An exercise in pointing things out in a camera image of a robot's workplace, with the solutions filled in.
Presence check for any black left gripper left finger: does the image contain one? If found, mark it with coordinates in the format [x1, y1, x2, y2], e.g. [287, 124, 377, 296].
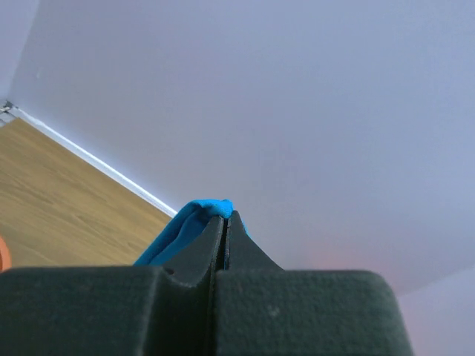
[1, 217, 223, 355]

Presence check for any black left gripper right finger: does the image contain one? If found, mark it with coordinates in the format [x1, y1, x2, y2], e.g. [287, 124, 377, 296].
[214, 212, 413, 355]

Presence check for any blue t shirt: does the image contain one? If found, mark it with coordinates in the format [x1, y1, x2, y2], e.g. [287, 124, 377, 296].
[134, 199, 234, 266]

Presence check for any orange plastic laundry basket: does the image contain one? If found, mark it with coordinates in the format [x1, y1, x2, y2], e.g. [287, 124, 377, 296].
[0, 237, 12, 272]

